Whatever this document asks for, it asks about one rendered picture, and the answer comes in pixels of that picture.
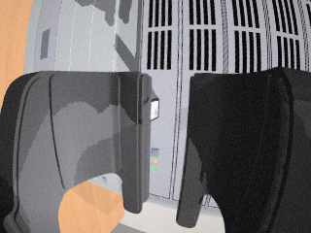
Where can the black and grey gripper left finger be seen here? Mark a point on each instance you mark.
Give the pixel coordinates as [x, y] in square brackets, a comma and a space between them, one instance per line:
[61, 128]

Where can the grey server rack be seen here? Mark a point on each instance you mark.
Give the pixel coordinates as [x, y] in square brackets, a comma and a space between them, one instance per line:
[172, 39]

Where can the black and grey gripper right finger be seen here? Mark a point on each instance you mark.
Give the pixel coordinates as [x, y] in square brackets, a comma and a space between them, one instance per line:
[248, 145]

